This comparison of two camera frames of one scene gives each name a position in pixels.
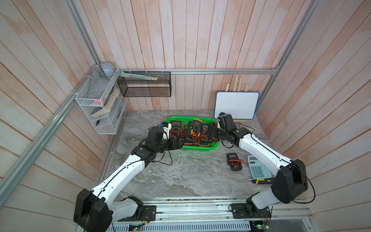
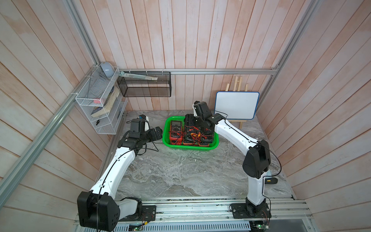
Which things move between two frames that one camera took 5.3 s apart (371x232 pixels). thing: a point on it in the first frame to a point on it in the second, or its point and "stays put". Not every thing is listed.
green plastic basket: [184, 119] stays put
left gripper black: [174, 147] to [159, 134]
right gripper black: [213, 130] to [189, 120]
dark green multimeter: [205, 134] stays put
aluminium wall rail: [203, 70] stays put
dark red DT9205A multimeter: [176, 128] stays put
